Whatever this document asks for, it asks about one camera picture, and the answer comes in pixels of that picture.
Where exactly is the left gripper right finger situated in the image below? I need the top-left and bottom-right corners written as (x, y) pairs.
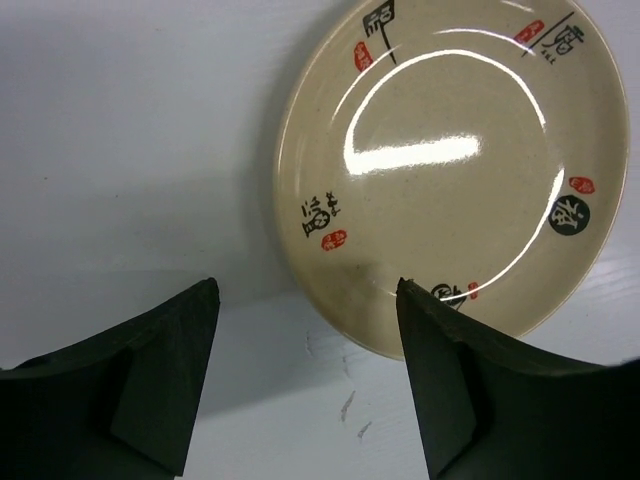
top-left (396, 280), bottom-right (639, 479)

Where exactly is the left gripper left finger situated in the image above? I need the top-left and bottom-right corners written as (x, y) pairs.
top-left (1, 278), bottom-right (220, 479)

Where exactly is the beige floral plate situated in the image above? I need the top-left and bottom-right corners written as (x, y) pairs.
top-left (273, 1), bottom-right (631, 359)

